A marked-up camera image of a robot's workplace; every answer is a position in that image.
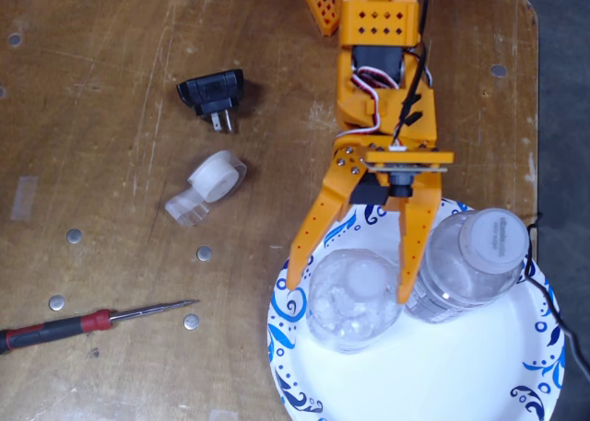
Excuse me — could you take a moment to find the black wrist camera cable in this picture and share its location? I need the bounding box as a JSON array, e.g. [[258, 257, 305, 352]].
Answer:
[[391, 0, 439, 148]]

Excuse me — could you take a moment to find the clear unlabelled bottle white cap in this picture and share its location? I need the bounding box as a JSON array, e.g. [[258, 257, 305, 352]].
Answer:
[[305, 247, 403, 354]]

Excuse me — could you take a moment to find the white paper plate blue pattern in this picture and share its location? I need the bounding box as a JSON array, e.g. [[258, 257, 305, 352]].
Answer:
[[266, 198, 567, 421]]

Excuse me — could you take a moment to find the red black screwdriver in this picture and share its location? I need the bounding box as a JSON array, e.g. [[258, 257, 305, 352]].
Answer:
[[0, 298, 201, 356]]

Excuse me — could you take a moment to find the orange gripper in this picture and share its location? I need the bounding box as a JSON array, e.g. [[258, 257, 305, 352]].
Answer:
[[285, 87, 444, 305]]

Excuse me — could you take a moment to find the labelled water bottle printed cap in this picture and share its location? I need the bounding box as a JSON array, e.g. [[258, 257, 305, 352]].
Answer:
[[404, 207, 531, 324]]

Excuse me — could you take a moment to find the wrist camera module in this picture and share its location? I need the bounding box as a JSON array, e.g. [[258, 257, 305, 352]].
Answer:
[[361, 149, 455, 200]]

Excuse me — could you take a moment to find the black power plug adapter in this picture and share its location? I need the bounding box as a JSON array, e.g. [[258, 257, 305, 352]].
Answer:
[[176, 68, 245, 134]]

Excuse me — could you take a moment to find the thin black cable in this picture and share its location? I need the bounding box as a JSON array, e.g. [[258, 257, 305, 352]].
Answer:
[[526, 212, 590, 381]]

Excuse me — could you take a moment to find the clear tape dispenser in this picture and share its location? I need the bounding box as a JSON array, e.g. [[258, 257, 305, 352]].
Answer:
[[164, 149, 248, 228]]

